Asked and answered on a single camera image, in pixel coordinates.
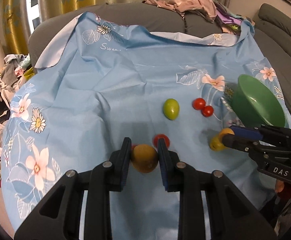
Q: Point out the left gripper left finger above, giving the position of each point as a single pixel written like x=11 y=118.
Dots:
x=120 y=166

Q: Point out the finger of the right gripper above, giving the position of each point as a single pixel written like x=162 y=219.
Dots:
x=245 y=145
x=246 y=132

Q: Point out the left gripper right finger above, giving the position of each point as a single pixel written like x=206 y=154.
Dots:
x=168 y=166

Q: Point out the brown round fruit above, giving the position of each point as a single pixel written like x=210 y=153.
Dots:
x=144 y=158

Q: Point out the green plastic bowl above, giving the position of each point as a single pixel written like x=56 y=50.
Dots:
x=255 y=104

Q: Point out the yellow-green fruit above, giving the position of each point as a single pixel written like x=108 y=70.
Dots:
x=216 y=142

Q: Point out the person's right hand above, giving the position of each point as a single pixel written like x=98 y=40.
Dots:
x=283 y=189

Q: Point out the green plum tomato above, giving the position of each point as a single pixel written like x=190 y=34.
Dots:
x=171 y=109

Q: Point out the red cherry tomato lower pair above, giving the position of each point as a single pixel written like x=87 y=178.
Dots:
x=207 y=111

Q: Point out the red cherry tomato pair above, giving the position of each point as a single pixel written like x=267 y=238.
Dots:
x=199 y=104
x=207 y=111

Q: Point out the red cherry tomato upper pair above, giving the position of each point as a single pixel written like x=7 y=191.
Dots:
x=199 y=104

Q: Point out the blue floral cloth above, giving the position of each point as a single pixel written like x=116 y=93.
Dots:
x=98 y=82

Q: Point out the grey sofa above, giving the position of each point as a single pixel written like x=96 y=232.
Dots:
x=272 y=31

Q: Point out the purple cloth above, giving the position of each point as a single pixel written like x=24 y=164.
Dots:
x=227 y=16

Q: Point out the clothes heap at left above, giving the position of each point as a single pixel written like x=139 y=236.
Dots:
x=16 y=71

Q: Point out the pink clothes pile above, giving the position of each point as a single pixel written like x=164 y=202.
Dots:
x=205 y=8

